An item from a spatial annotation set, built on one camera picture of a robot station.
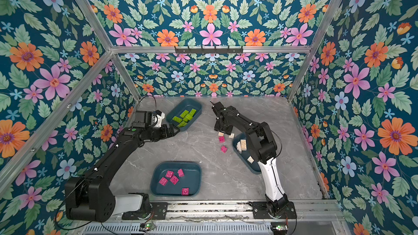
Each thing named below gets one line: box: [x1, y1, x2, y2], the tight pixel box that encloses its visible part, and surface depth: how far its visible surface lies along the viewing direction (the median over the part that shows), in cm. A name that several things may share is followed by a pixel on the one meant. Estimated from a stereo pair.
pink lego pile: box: [181, 187, 190, 196], surface depth 80 cm
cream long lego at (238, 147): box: [236, 140, 242, 154], surface depth 95 cm
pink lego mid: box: [165, 170, 174, 178], surface depth 85 cm
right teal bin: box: [232, 132, 262, 175], surface depth 93 cm
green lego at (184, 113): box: [179, 109, 189, 119], surface depth 111 cm
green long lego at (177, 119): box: [171, 115, 183, 123], surface depth 109 cm
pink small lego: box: [169, 175, 180, 185], surface depth 83 cm
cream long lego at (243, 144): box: [240, 139, 248, 151], surface depth 95 cm
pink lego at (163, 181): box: [158, 176, 168, 187], surface depth 82 cm
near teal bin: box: [149, 161, 202, 197], surface depth 84 cm
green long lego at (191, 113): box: [186, 108, 197, 117], surface depth 110 cm
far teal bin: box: [165, 97, 203, 132], surface depth 111 cm
